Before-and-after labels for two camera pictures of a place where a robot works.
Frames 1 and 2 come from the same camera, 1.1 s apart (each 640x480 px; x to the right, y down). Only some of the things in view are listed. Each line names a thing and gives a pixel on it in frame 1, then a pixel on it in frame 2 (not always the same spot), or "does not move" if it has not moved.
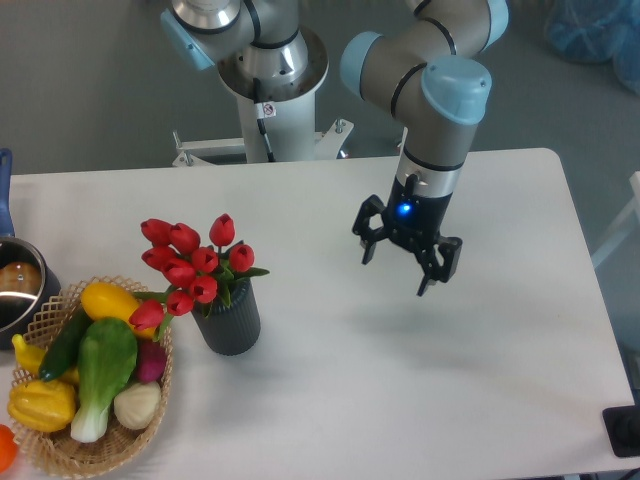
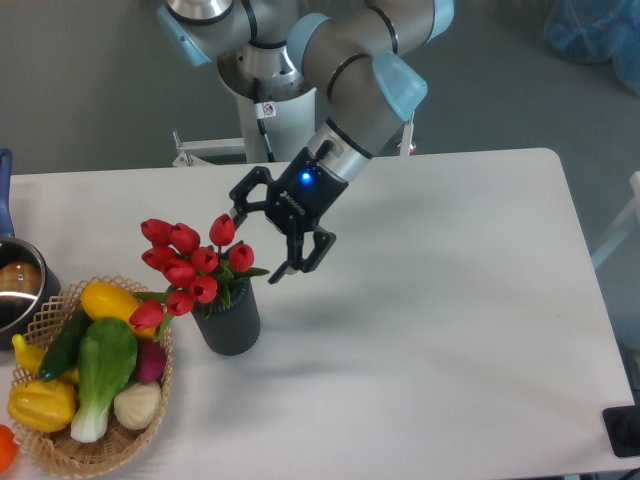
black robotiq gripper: [413, 218] -> [298, 200]
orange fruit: [9, 450] does not move
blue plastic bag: [598, 31] does not move
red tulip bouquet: [196, 276] does not move
